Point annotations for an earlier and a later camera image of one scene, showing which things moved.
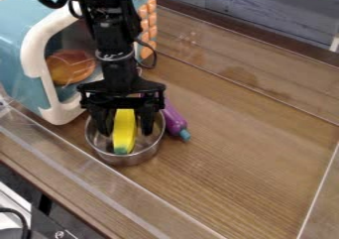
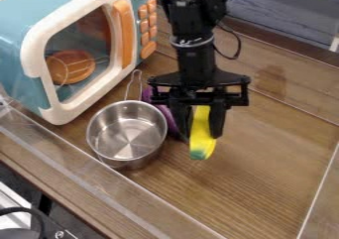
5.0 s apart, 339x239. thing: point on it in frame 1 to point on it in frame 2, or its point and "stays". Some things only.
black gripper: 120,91 to 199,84
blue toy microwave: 48,50 stays
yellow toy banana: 124,131 to 202,141
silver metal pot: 146,144 stays
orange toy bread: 71,66 stays
